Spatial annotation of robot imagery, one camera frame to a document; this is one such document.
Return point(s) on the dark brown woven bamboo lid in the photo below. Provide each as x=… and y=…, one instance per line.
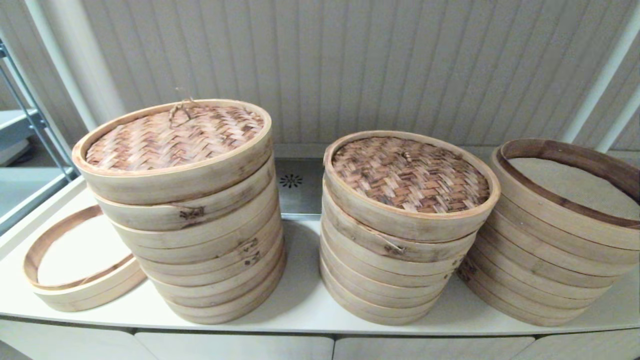
x=410, y=175

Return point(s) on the reddish-brown woven bamboo lid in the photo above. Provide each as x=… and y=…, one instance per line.
x=360, y=236

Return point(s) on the stainless steel drain tray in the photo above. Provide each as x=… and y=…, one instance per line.
x=300, y=200

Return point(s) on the beige cabinet door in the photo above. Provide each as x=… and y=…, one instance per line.
x=235, y=348
x=60, y=345
x=430, y=350

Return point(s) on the thin white pole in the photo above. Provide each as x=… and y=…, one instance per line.
x=600, y=80
x=622, y=117

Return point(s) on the pale grey shelf board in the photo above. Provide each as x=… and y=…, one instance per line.
x=12, y=125

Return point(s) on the grey metal rack frame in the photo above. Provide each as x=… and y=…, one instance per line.
x=37, y=120

